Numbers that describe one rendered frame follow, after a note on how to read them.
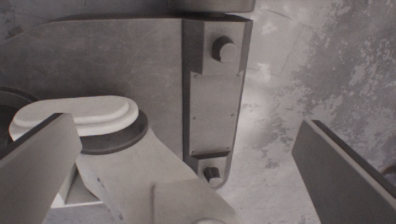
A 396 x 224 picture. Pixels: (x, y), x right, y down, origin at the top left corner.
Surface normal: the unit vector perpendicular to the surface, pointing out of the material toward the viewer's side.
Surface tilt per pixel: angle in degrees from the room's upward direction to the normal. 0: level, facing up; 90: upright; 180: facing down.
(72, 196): 90
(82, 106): 90
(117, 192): 90
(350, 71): 0
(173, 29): 0
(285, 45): 0
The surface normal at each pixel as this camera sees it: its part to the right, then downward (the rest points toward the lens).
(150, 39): 0.20, 0.51
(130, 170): 0.04, -0.86
